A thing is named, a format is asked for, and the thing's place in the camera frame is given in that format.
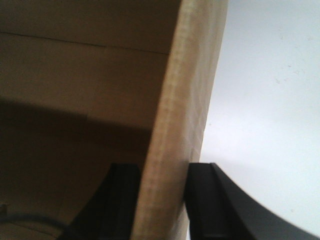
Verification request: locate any brown cardboard box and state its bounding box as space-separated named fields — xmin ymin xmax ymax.
xmin=0 ymin=0 xmax=228 ymax=240

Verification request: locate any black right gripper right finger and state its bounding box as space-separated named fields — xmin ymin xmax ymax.
xmin=184 ymin=163 xmax=317 ymax=240

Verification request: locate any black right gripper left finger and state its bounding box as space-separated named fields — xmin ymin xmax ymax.
xmin=70 ymin=163 xmax=140 ymax=240

